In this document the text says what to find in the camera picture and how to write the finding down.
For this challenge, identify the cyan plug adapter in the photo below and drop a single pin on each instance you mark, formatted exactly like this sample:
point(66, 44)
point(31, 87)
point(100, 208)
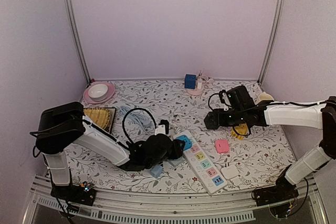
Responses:
point(185, 141)

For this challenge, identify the pink plate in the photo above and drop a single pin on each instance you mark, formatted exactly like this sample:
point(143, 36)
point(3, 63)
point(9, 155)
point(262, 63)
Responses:
point(111, 91)

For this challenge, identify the white long power strip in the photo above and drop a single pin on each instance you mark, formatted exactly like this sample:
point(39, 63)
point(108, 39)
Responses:
point(201, 164)

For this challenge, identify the yellow woven basket tray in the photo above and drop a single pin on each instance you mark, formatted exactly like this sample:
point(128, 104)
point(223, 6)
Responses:
point(100, 116)

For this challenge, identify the yellow cube socket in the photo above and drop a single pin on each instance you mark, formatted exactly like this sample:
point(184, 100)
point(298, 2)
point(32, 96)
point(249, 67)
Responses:
point(240, 132)

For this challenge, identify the white charger with cable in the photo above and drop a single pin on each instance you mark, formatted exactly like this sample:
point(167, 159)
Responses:
point(202, 80)

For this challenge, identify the light blue power strip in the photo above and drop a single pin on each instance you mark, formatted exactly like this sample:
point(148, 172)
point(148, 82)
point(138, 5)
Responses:
point(175, 162)

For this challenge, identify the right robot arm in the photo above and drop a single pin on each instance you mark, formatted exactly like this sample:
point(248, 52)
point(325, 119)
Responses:
point(316, 116)

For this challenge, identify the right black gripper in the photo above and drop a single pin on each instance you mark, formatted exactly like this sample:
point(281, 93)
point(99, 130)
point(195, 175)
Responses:
point(218, 119)

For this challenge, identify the black framed mat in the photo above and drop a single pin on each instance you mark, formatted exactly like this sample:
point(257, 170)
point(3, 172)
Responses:
point(113, 111)

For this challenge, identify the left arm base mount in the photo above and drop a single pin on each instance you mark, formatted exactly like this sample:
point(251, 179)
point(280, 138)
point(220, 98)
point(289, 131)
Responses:
point(84, 195)

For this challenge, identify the light blue charger plug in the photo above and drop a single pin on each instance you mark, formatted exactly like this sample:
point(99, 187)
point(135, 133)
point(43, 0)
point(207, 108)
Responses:
point(156, 171)

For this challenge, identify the pink plug adapter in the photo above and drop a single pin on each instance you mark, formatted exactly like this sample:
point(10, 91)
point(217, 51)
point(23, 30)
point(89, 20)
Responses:
point(222, 146)

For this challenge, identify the dark blue cube socket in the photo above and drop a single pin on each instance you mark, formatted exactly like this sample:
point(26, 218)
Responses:
point(190, 81)

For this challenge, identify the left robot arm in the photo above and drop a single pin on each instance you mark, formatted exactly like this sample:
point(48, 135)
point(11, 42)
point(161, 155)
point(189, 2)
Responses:
point(67, 124)

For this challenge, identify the white plug adapter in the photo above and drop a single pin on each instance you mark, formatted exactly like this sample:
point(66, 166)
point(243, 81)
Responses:
point(229, 171)

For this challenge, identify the white bowl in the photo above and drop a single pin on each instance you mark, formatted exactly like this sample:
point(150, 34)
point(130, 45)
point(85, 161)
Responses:
point(98, 92)

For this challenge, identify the cream ceramic mug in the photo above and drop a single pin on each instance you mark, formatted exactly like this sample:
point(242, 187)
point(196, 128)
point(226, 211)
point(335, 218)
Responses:
point(264, 97)

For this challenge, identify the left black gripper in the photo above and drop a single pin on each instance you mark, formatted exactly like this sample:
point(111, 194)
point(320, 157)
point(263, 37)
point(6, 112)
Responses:
point(176, 151)

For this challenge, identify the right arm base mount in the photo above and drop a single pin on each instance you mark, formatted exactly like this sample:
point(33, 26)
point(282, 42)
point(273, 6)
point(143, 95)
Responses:
point(281, 191)

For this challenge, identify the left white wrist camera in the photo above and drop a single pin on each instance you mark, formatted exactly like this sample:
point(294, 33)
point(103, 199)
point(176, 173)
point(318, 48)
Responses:
point(162, 127)

